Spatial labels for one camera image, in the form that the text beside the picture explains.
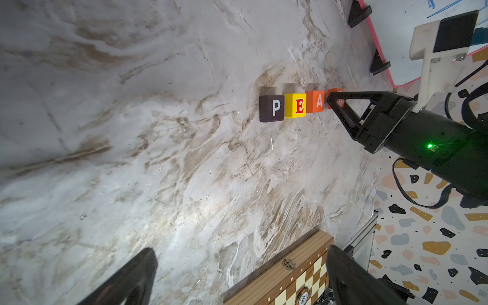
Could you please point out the black whiteboard stand foot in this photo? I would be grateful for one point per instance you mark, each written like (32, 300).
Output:
(358, 14)

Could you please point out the pink framed whiteboard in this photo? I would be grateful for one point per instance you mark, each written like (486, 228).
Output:
(405, 32)

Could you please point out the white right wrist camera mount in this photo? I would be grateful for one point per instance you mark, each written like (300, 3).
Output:
(440, 44)

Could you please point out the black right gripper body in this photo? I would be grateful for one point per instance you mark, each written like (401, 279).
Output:
(454, 152)

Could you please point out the chess piece on board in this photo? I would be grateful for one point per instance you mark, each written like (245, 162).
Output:
(303, 296)

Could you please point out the yellow E letter block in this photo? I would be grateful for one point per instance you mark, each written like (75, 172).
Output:
(295, 106)

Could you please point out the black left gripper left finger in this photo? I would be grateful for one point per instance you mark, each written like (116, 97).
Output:
(131, 284)

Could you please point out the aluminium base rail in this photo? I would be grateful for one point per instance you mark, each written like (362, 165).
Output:
(359, 247)

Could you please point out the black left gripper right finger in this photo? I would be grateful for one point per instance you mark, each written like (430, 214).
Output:
(351, 284)

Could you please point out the wooden chessboard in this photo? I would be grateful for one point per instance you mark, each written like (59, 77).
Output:
(304, 266)

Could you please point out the orange A letter block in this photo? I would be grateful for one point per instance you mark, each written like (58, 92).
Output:
(315, 101)

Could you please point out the brown P letter block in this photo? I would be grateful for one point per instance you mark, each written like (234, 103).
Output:
(271, 108)

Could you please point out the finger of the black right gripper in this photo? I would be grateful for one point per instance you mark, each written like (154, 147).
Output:
(358, 123)

